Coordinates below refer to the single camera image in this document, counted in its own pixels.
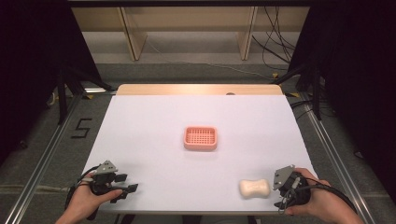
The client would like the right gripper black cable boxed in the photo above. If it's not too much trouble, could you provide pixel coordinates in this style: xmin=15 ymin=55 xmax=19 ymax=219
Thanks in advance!
xmin=292 ymin=176 xmax=359 ymax=214

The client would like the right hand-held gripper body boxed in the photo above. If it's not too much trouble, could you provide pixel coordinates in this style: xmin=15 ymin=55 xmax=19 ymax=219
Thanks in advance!
xmin=273 ymin=164 xmax=312 ymax=208

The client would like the metal floor rail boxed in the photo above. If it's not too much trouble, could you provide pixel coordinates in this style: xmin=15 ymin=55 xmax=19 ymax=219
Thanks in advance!
xmin=3 ymin=92 xmax=82 ymax=224
xmin=299 ymin=92 xmax=376 ymax=224

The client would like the white table cover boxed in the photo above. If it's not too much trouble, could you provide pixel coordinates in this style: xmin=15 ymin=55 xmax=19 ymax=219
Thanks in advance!
xmin=81 ymin=94 xmax=318 ymax=217

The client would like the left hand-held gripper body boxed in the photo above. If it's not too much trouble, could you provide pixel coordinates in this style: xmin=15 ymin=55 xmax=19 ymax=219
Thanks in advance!
xmin=89 ymin=160 xmax=119 ymax=196

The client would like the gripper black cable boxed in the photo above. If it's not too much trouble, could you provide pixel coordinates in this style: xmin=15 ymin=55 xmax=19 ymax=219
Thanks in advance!
xmin=292 ymin=176 xmax=359 ymax=214
xmin=64 ymin=165 xmax=101 ymax=210

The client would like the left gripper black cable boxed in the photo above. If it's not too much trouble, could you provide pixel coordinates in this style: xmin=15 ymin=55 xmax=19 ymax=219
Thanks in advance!
xmin=64 ymin=165 xmax=101 ymax=210

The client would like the black tripod stand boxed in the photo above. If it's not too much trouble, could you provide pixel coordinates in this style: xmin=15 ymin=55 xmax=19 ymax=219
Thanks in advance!
xmin=274 ymin=62 xmax=325 ymax=121
xmin=55 ymin=64 xmax=115 ymax=126

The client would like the wooden table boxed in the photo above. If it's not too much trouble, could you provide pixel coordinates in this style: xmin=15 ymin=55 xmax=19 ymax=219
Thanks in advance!
xmin=116 ymin=83 xmax=284 ymax=96

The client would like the black curtain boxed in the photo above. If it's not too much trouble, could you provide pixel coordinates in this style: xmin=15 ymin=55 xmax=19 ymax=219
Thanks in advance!
xmin=288 ymin=0 xmax=396 ymax=203
xmin=0 ymin=0 xmax=104 ymax=166

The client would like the bundle of black cables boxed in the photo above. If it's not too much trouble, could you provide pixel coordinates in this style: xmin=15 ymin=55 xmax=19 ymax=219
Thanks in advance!
xmin=251 ymin=6 xmax=297 ymax=72

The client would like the light wooden shelf unit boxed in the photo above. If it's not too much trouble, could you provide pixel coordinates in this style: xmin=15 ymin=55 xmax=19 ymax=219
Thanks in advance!
xmin=70 ymin=6 xmax=312 ymax=62

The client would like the person's left hand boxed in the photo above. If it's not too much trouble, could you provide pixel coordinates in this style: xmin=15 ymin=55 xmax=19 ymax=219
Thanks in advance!
xmin=64 ymin=177 xmax=123 ymax=222

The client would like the white soap bar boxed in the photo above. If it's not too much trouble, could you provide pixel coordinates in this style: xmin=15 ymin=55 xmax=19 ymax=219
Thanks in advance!
xmin=238 ymin=178 xmax=271 ymax=199

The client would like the person's right hand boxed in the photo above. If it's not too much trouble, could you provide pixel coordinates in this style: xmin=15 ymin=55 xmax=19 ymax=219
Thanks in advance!
xmin=284 ymin=167 xmax=350 ymax=223

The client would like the pink soap dish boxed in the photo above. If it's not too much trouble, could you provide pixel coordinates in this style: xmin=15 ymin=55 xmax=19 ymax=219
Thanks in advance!
xmin=183 ymin=125 xmax=219 ymax=152

